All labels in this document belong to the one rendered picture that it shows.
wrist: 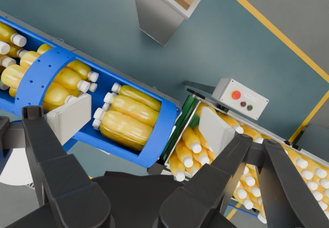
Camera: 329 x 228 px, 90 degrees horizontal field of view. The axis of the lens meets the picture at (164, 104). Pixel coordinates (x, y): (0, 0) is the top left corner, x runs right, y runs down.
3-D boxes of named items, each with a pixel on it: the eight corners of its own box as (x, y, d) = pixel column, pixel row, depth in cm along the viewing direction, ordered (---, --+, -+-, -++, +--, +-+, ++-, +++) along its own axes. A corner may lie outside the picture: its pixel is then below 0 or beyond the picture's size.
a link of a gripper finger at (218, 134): (227, 129, 13) (236, 130, 13) (201, 106, 20) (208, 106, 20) (219, 162, 14) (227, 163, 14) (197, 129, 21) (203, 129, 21)
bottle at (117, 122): (145, 148, 58) (94, 127, 55) (145, 139, 65) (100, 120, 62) (153, 132, 57) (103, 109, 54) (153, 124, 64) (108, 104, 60)
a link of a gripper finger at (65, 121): (58, 150, 13) (47, 150, 12) (91, 119, 19) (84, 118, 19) (56, 113, 12) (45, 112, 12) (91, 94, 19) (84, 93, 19)
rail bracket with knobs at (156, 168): (153, 148, 91) (154, 158, 81) (165, 153, 92) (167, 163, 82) (145, 163, 92) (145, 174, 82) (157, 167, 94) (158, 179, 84)
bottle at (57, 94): (13, 60, 50) (73, 88, 54) (24, 71, 57) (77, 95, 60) (-3, 79, 48) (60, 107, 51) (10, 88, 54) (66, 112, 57)
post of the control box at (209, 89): (184, 79, 176) (231, 90, 78) (188, 81, 177) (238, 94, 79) (182, 83, 176) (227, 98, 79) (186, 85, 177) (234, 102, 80)
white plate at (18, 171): (62, 158, 73) (64, 156, 74) (9, 113, 67) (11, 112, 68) (18, 197, 74) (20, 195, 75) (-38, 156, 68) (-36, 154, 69)
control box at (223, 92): (221, 77, 77) (232, 78, 66) (254, 96, 80) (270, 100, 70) (210, 96, 78) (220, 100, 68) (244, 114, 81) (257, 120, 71)
